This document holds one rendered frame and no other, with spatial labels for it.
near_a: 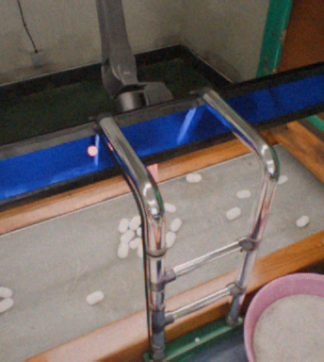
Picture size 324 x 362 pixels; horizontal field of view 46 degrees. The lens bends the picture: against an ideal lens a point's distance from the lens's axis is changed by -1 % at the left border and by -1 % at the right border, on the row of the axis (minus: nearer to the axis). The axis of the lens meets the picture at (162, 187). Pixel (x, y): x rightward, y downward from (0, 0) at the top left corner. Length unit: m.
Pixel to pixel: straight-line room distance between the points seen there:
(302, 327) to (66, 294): 0.44
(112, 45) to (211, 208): 0.43
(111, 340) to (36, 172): 0.33
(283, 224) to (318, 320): 0.22
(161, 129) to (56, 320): 0.41
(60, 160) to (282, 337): 0.49
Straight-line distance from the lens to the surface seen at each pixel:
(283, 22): 1.03
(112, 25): 0.93
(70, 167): 0.50
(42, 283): 0.80
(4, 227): 0.90
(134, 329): 0.69
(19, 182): 0.49
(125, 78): 0.85
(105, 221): 0.87
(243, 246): 0.54
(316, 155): 0.95
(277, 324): 0.76
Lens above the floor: 1.39
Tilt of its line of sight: 44 degrees down
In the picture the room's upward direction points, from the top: straight up
